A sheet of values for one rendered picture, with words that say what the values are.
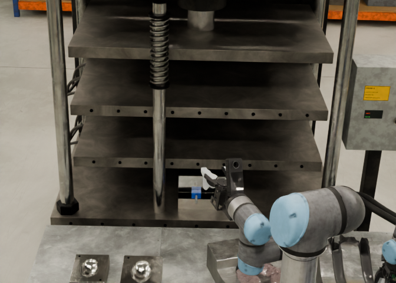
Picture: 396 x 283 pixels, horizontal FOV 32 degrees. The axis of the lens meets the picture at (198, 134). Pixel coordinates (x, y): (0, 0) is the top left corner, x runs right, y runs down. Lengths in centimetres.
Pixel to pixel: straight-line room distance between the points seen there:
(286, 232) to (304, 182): 187
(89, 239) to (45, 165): 226
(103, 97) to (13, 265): 151
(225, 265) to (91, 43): 107
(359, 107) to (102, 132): 118
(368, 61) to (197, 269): 115
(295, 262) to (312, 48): 147
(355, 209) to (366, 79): 147
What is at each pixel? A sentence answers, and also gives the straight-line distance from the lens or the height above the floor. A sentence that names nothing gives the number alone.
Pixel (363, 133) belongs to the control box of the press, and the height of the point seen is 116.
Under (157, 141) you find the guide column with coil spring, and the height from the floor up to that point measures 115.
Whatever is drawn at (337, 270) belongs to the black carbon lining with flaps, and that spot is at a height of 89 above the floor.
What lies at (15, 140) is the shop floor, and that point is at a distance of 562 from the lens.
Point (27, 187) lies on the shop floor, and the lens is 498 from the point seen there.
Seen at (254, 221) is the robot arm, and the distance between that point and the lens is 192.
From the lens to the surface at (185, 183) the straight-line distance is 315.
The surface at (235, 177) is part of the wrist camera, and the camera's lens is 205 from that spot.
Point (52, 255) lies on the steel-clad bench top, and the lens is 294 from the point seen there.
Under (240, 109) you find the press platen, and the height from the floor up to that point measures 128.
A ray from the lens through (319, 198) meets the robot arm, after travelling 164.
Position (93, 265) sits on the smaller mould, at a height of 84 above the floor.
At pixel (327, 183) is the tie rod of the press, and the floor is 97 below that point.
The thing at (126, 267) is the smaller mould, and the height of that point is 87.
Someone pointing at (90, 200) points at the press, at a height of 78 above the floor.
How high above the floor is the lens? 253
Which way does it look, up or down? 27 degrees down
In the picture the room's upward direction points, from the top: 2 degrees clockwise
